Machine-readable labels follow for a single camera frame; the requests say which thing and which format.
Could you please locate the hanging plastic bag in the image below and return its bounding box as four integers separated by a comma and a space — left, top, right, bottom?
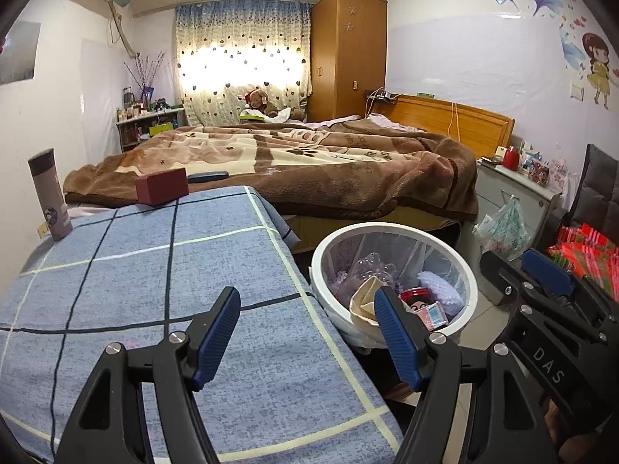
473, 195, 531, 263

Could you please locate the air conditioner pipe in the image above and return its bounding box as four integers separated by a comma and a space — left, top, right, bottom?
109, 2, 142, 59

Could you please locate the dark chair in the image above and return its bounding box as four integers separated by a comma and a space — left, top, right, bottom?
565, 143, 619, 234

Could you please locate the clear plastic bottle red label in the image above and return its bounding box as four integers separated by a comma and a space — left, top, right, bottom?
333, 250, 402, 301

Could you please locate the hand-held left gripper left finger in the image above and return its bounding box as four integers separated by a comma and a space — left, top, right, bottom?
57, 287, 241, 464

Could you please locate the grey thermos flask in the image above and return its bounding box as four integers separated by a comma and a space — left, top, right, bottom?
27, 147, 74, 242

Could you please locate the red cartoon drink can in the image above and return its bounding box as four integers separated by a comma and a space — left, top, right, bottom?
399, 287, 439, 313

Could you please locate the dark red box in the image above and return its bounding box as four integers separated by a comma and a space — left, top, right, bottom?
134, 167, 190, 206

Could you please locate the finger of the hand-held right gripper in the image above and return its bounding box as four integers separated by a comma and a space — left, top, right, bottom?
480, 250, 601, 345
521, 248, 619, 324

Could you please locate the silver wall poster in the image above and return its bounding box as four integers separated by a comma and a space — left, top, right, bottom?
0, 20, 42, 86

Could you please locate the wooden headboard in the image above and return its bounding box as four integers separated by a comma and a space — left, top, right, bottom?
387, 94, 516, 156

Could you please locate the cluttered shelf unit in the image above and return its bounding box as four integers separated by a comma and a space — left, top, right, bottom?
115, 99, 187, 153

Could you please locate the white foam net sleeve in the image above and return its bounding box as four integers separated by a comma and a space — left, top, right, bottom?
415, 270, 468, 322

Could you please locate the brown teddy bear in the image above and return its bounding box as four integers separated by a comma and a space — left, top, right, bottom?
243, 88, 282, 119

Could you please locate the white waste bin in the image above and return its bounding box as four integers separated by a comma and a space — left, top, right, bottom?
310, 222, 480, 350

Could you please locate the brown printed blanket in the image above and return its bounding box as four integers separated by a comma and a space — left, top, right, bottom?
63, 120, 480, 223

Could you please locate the black remote control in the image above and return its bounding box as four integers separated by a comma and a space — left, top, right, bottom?
186, 169, 230, 185

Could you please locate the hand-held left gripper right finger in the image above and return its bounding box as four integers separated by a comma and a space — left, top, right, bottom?
373, 287, 557, 464

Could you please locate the blue plaid tablecloth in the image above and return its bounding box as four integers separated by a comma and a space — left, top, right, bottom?
0, 184, 405, 464

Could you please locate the pink milk carton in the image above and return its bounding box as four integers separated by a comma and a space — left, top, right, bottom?
411, 300, 452, 334

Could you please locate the girl wall sticker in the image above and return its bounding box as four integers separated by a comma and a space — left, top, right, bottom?
579, 32, 619, 108

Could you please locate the patterned window curtain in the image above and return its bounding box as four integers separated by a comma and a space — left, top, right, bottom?
174, 2, 314, 126

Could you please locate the pink pillow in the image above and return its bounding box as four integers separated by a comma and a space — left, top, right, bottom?
309, 113, 427, 133

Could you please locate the beige paper packet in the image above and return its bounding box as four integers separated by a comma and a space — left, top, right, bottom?
349, 275, 388, 328

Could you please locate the grey nightstand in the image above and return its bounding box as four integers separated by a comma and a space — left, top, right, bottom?
475, 156, 565, 254

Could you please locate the wooden wardrobe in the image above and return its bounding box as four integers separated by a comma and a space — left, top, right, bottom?
308, 0, 389, 123

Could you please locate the vase of branches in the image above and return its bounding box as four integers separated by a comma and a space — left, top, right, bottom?
123, 53, 170, 107

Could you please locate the red green patterned bag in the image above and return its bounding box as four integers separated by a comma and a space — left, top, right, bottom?
548, 222, 619, 303

